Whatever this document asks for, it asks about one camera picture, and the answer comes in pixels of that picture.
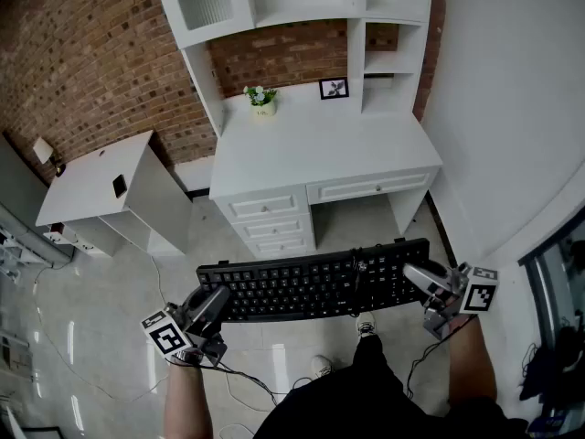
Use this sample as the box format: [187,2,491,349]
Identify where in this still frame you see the white desk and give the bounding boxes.
[207,84,445,261]

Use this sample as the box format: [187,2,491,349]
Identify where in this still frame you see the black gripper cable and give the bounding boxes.
[405,316,477,401]
[199,359,281,407]

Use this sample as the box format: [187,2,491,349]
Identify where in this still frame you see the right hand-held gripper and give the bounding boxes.
[402,259,501,342]

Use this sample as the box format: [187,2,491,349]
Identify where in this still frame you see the wide white desk drawer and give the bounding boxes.
[306,171,433,205]

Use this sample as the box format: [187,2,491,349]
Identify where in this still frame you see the grey cabinet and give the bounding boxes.
[0,134,75,265]

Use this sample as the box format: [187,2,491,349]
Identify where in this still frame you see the white shelf hutch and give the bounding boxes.
[151,0,434,137]

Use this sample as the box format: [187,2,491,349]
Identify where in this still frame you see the white side cabinet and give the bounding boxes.
[35,129,195,258]

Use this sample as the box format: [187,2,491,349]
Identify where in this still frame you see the person's black trousers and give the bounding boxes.
[252,333,534,439]

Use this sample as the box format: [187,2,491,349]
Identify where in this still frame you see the glass door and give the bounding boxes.
[517,207,585,439]

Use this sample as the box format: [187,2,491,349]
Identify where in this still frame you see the white floor cable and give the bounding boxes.
[32,252,171,404]

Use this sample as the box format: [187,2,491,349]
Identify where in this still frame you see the black keyboard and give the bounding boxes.
[195,238,442,324]

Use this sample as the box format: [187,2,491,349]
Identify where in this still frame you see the white pot with flowers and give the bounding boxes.
[242,84,279,120]

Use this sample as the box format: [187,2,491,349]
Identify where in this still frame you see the small table lamp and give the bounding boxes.
[32,135,68,178]

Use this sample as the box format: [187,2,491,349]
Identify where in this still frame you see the small white desk drawer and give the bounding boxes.
[227,193,303,221]
[240,216,308,241]
[250,234,316,259]

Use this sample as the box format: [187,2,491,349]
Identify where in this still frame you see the black picture frame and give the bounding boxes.
[318,77,351,102]

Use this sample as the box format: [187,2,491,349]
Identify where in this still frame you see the white shoe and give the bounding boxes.
[311,354,335,380]
[355,311,378,338]

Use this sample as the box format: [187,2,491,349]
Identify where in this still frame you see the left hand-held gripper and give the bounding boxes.
[140,284,231,368]

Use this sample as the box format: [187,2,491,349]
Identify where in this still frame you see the person's left forearm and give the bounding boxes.
[163,358,217,439]

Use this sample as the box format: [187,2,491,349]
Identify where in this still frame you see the person's right forearm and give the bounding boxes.
[446,316,500,412]

